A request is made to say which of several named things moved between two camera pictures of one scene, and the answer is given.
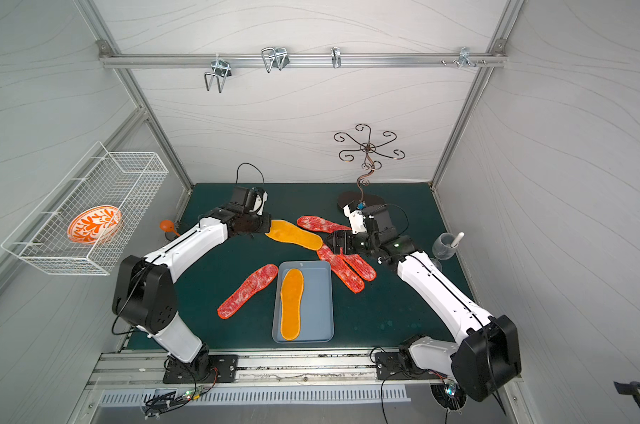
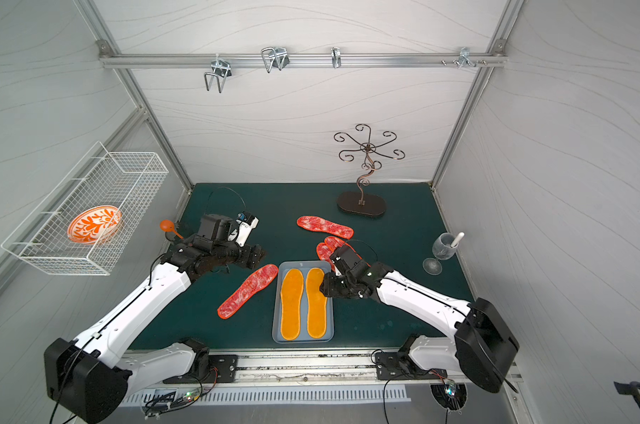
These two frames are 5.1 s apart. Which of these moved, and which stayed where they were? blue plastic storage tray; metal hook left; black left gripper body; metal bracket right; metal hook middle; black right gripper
Moved: black left gripper body; black right gripper
Stayed: metal hook middle; metal bracket right; blue plastic storage tray; metal hook left
